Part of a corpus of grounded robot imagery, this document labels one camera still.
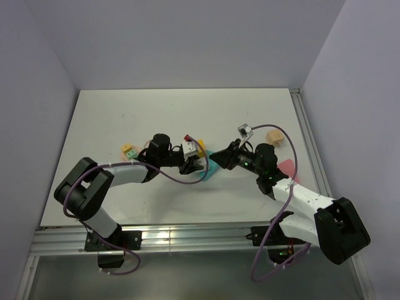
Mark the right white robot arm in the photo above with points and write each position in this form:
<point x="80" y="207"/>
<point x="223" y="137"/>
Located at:
<point x="333" y="225"/>

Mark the yellow cube socket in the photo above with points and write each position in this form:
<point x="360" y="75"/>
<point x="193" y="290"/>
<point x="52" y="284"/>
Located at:
<point x="201" y="149"/>

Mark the aluminium rail frame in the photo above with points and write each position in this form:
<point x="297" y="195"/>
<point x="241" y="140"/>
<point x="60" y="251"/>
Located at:
<point x="190" y="249"/>

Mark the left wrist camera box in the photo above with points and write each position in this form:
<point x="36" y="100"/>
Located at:
<point x="190" y="148"/>

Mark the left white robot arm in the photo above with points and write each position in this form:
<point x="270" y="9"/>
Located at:
<point x="82" y="192"/>

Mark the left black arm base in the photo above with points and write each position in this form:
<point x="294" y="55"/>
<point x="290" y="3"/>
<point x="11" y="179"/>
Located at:
<point x="112" y="252"/>

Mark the beige cube socket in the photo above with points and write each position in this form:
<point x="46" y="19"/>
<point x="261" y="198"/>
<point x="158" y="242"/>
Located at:
<point x="275" y="138"/>

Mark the pink round power strip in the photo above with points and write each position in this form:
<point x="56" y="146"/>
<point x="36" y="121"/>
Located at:
<point x="124" y="158"/>

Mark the pink triangular power strip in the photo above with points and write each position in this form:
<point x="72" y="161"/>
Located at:
<point x="288" y="168"/>

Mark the green plug adapter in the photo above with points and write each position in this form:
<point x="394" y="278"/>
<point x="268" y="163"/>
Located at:
<point x="132" y="154"/>

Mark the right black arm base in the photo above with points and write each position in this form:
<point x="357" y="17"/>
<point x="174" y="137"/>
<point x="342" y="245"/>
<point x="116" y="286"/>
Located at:
<point x="279" y="247"/>

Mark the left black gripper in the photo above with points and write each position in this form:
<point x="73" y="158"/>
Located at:
<point x="189" y="166"/>

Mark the light yellow plug adapter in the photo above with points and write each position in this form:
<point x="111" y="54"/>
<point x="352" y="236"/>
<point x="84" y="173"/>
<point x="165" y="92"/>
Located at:
<point x="126" y="148"/>

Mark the teal triangular power strip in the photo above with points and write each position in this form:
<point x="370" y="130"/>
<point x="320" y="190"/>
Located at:
<point x="213" y="166"/>

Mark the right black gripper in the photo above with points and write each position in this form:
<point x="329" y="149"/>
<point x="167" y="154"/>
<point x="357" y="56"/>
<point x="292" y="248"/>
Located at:
<point x="227" y="157"/>

